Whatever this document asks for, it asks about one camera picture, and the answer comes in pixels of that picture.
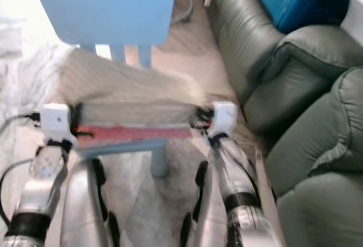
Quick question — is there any pink and grey pillow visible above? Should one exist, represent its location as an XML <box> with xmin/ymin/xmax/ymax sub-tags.
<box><xmin>58</xmin><ymin>47</ymin><xmax>210</xmax><ymax>144</ymax></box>

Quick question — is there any dark green leather sofa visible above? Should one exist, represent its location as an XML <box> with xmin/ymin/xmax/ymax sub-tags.
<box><xmin>203</xmin><ymin>0</ymin><xmax>363</xmax><ymax>247</ymax></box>

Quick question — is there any silver left robot leg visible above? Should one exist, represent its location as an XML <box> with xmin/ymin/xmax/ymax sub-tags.
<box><xmin>59</xmin><ymin>158</ymin><xmax>121</xmax><ymax>247</ymax></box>

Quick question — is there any light blue kids chair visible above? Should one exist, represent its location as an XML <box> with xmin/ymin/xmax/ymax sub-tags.
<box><xmin>34</xmin><ymin>0</ymin><xmax>175</xmax><ymax>179</ymax></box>

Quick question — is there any blue hard suitcase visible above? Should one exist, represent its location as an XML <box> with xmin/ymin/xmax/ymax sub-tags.
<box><xmin>244</xmin><ymin>0</ymin><xmax>350</xmax><ymax>34</ymax></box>

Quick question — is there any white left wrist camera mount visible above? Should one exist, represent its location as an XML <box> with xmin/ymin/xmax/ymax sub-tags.
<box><xmin>39</xmin><ymin>103</ymin><xmax>74</xmax><ymax>146</ymax></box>

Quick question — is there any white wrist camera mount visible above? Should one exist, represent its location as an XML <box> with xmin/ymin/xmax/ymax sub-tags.
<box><xmin>210</xmin><ymin>101</ymin><xmax>238</xmax><ymax>136</ymax></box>
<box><xmin>39</xmin><ymin>103</ymin><xmax>74</xmax><ymax>146</ymax></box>

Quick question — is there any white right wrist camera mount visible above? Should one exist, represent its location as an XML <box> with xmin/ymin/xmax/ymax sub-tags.
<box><xmin>210</xmin><ymin>101</ymin><xmax>238</xmax><ymax>136</ymax></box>

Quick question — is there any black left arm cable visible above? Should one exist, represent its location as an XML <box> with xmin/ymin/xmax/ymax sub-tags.
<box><xmin>0</xmin><ymin>112</ymin><xmax>42</xmax><ymax>145</ymax></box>

